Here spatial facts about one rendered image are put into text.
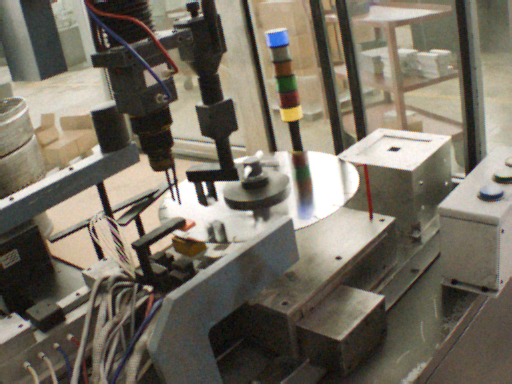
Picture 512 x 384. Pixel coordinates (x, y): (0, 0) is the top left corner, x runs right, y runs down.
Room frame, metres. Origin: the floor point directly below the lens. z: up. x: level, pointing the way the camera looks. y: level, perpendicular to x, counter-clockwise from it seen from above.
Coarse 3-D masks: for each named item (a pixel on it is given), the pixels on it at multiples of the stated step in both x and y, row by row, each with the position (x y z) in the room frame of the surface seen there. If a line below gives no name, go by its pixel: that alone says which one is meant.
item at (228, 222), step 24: (264, 168) 0.96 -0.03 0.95; (288, 168) 0.94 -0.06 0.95; (312, 168) 0.92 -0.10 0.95; (336, 168) 0.90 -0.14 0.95; (192, 192) 0.92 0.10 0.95; (288, 192) 0.84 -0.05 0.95; (312, 192) 0.82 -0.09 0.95; (336, 192) 0.80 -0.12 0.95; (168, 216) 0.84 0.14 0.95; (192, 216) 0.83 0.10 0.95; (216, 216) 0.81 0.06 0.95; (240, 216) 0.79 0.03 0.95; (264, 216) 0.77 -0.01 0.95; (312, 216) 0.74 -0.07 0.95; (192, 240) 0.75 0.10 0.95; (216, 240) 0.73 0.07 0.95; (240, 240) 0.72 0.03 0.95
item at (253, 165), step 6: (252, 156) 0.89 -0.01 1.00; (258, 156) 0.90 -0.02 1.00; (246, 162) 0.87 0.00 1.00; (252, 162) 0.86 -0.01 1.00; (258, 162) 0.86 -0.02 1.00; (264, 162) 0.86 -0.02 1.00; (270, 162) 0.86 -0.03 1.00; (276, 162) 0.85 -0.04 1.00; (246, 168) 0.85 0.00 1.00; (252, 168) 0.86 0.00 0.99; (258, 168) 0.86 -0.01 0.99; (246, 174) 0.83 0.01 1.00; (252, 174) 0.86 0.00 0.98; (258, 174) 0.86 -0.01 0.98
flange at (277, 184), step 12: (240, 180) 0.87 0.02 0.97; (252, 180) 0.86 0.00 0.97; (264, 180) 0.86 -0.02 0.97; (276, 180) 0.87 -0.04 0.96; (288, 180) 0.87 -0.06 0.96; (228, 192) 0.87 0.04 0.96; (240, 192) 0.85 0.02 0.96; (252, 192) 0.84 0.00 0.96; (264, 192) 0.84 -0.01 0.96; (276, 192) 0.83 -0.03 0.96; (240, 204) 0.83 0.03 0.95; (252, 204) 0.82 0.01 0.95
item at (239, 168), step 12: (216, 144) 0.80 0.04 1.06; (228, 144) 0.80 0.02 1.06; (228, 156) 0.80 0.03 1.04; (192, 168) 0.83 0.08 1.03; (204, 168) 0.81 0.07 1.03; (216, 168) 0.80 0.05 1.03; (228, 168) 0.79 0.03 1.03; (240, 168) 0.80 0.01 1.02; (192, 180) 0.82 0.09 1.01; (204, 180) 0.81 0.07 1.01; (216, 180) 0.80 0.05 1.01; (228, 180) 0.79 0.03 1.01; (204, 192) 0.81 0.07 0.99; (216, 192) 0.82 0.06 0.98; (204, 204) 0.81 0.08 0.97
